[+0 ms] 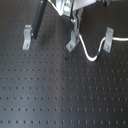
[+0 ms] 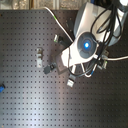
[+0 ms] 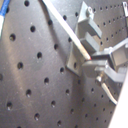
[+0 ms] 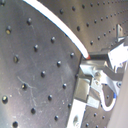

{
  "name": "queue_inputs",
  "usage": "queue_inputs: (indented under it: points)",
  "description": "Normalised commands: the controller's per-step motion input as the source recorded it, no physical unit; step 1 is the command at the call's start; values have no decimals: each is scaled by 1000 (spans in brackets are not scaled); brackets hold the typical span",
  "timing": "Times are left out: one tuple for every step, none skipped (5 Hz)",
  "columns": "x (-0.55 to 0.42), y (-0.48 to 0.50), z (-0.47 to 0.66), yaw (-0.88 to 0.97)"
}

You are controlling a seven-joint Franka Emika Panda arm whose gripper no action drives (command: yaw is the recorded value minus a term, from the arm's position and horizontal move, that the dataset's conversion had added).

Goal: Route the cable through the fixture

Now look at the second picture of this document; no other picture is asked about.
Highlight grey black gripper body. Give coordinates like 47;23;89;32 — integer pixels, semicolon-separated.
50;53;68;74

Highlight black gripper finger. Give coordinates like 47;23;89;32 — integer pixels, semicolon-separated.
43;64;55;74

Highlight white cable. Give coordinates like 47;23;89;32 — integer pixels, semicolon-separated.
42;6;75;42

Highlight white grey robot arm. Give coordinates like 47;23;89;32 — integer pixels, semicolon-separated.
61;0;128;75

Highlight silver connector block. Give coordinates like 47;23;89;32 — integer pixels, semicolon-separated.
67;78;75;88

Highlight black perforated breadboard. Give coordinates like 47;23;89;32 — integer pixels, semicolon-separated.
0;10;128;128

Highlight black metal clip fixture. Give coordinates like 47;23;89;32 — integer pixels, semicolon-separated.
54;35;69;46

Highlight silver cable clip fixture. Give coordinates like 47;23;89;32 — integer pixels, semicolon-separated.
36;47;43;68

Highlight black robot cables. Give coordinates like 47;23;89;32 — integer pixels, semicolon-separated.
87;0;128;61

